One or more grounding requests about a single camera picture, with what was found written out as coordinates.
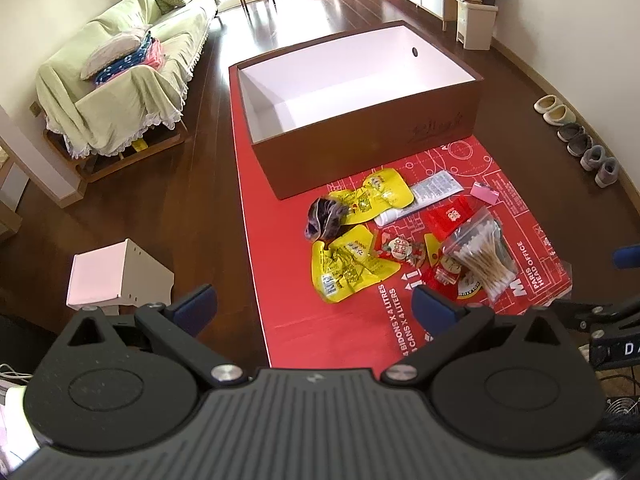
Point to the green cushion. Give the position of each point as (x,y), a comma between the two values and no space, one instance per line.
(170,0)

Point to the cream slipper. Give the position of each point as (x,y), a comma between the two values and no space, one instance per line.
(560,115)
(547,104)

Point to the sofa with green cover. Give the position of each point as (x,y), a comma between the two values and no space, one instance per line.
(125,85)

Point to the metal fan grille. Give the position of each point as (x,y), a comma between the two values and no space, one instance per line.
(622,405)

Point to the white squeeze tube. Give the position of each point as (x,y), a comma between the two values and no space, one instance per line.
(435,187)

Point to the brown cardboard box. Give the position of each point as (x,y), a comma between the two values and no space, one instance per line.
(370,145)

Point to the white patterned pillow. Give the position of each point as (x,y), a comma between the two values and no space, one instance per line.
(112,52)

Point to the small white stool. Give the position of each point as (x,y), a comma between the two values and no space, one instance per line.
(110,270)

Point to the plain red snack packet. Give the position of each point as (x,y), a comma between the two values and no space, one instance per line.
(447,215)

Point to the dark purple wrapper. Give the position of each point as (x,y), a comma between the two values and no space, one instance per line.
(322,217)

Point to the white shelf unit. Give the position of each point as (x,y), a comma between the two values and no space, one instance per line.
(30,160)

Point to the pink binder clip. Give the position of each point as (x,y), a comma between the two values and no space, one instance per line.
(482,192)

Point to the bag of cotton swabs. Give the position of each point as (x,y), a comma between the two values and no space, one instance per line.
(480,255)

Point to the dark fuzzy clothing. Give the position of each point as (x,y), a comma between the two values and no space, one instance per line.
(620,442)

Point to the red cartoon snack packet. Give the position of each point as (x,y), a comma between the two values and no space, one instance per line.
(440,275)

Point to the folded blue pink blankets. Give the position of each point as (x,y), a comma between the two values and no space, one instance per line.
(145,55)

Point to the white trash bin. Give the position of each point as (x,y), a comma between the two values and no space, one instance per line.
(475,25)

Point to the red printed desktop mat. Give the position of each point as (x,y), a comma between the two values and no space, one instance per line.
(320,330)

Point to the light grey slipper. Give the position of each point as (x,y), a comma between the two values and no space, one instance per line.
(607,172)
(593,157)

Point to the yellow snack packet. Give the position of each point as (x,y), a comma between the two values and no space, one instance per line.
(345,265)
(385,185)

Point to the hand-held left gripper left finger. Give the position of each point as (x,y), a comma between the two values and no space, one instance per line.
(197,305)

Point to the red white patterned snack packet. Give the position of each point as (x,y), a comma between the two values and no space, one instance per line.
(400,249)

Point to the dark grey shoe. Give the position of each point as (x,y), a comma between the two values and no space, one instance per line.
(580,145)
(571,132)

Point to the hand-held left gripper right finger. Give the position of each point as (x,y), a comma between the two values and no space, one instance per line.
(430,310)

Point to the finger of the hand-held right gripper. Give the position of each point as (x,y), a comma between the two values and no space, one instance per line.
(627,257)
(570,307)

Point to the yellow item under sofa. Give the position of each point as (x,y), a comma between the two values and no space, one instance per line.
(140,146)

